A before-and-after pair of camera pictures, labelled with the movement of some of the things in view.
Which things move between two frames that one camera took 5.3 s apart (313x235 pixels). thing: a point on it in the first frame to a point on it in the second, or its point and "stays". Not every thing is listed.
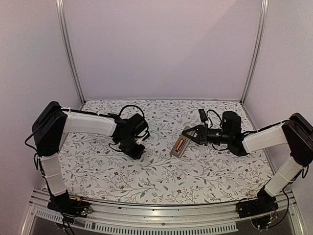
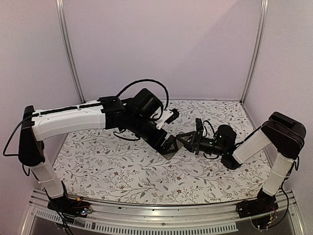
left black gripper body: [129, 149] to [155, 142]
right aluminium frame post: [256, 50] stays
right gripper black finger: [196, 128] to [191, 135]
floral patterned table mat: [94, 168] stays
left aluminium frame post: [62, 19] stays
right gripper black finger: [196, 140] to [190, 147]
